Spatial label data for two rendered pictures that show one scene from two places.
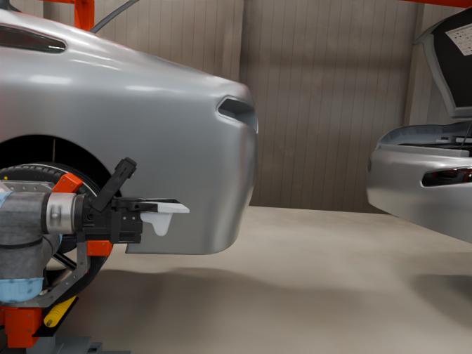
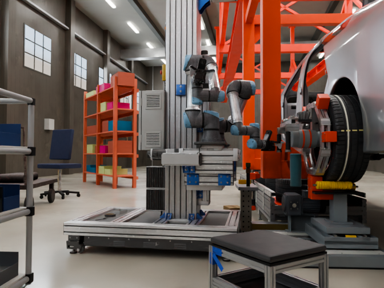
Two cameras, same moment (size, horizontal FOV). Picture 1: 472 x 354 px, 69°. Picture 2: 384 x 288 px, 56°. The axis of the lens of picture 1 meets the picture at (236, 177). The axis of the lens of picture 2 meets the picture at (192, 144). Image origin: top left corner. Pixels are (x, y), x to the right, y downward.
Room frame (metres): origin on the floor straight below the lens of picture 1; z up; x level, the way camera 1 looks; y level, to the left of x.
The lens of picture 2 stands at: (0.99, -1.96, 0.72)
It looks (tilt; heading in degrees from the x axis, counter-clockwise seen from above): 2 degrees up; 100
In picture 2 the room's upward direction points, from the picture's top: straight up
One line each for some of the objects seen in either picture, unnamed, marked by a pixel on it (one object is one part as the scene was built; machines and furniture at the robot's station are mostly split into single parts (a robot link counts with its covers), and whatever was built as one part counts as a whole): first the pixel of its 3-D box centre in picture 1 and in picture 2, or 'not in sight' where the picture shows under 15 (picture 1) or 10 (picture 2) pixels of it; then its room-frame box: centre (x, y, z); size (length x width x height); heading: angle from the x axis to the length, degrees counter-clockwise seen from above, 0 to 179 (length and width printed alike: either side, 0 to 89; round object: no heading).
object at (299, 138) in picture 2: not in sight; (304, 139); (1.35, 0.88, 0.85); 0.21 x 0.14 x 0.14; 7
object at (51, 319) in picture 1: (61, 307); (334, 185); (1.53, 0.78, 0.51); 0.29 x 0.06 x 0.06; 7
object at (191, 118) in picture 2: not in sight; (193, 91); (0.53, 0.64, 1.19); 0.15 x 0.12 x 0.55; 15
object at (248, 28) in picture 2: not in sight; (247, 84); (0.85, 3.28, 1.75); 0.19 x 0.19 x 2.45; 7
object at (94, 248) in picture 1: (99, 245); (328, 136); (1.46, 0.58, 0.85); 0.09 x 0.08 x 0.07; 97
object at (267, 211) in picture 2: not in sight; (288, 203); (1.37, 2.66, 0.13); 2.47 x 0.85 x 0.27; 97
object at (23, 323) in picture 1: (27, 319); (320, 187); (1.45, 0.90, 0.48); 0.16 x 0.12 x 0.17; 7
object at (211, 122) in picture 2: not in sight; (210, 119); (0.65, 0.67, 0.98); 0.13 x 0.12 x 0.14; 15
